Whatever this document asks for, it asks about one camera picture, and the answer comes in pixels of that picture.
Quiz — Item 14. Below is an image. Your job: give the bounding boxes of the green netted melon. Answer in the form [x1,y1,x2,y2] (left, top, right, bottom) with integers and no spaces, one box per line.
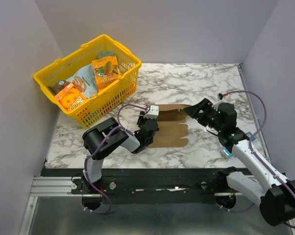
[96,50,116,59]

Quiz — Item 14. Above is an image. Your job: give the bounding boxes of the teal small box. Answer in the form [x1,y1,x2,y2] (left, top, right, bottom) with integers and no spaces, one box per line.
[246,132,256,141]

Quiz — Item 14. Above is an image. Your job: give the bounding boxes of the orange scrub daddy sponge box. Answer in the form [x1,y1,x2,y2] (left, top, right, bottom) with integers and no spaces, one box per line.
[55,83,87,111]

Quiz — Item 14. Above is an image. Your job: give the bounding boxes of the small blue white packet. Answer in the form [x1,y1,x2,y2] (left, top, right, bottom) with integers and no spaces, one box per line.
[221,147,232,158]

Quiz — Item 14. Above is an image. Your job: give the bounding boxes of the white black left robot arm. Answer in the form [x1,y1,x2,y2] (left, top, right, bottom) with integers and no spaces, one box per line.
[82,105,159,193]

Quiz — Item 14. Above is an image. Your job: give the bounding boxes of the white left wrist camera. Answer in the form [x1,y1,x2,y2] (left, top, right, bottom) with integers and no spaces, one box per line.
[143,105,159,119]

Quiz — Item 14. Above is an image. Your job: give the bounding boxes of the orange mango gummy bag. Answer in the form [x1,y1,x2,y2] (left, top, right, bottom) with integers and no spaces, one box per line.
[92,56,120,92]

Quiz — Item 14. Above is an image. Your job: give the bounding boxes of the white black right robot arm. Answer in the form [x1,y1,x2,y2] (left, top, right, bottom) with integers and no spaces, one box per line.
[184,98,295,226]

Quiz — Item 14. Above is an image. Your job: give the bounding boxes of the brown cardboard box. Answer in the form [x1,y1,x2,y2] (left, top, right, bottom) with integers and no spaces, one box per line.
[148,104,191,148]

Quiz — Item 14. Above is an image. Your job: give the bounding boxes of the light blue cassava chips bag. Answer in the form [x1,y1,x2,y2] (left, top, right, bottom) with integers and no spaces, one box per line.
[49,64,99,99]

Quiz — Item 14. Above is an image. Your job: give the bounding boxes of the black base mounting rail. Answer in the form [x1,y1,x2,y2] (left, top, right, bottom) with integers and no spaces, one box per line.
[41,168,238,209]

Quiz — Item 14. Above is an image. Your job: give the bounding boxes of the yellow plastic shopping basket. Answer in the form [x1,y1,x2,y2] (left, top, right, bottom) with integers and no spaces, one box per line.
[33,34,142,129]

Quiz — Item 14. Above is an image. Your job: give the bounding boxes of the aluminium extrusion frame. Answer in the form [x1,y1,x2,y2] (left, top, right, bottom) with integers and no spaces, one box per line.
[18,176,74,235]

